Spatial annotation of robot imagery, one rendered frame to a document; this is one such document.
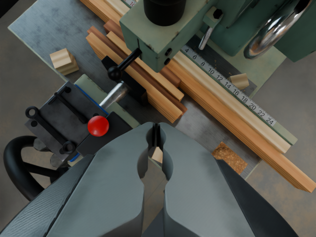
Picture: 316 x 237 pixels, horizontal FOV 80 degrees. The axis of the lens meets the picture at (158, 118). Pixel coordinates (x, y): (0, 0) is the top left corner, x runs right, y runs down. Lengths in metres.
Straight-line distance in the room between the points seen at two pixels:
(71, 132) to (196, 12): 0.25
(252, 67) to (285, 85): 1.06
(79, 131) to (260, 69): 0.49
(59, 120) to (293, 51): 0.41
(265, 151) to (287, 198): 1.21
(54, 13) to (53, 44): 0.07
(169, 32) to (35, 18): 0.36
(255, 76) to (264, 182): 1.02
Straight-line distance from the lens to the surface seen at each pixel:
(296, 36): 0.41
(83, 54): 0.46
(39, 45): 0.51
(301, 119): 1.66
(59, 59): 0.43
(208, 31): 0.34
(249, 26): 0.48
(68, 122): 0.32
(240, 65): 0.59
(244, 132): 0.39
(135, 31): 0.27
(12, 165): 0.44
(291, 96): 1.65
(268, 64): 0.62
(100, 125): 0.28
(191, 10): 0.29
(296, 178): 0.45
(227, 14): 0.35
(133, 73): 0.34
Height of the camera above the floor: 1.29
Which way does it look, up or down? 83 degrees down
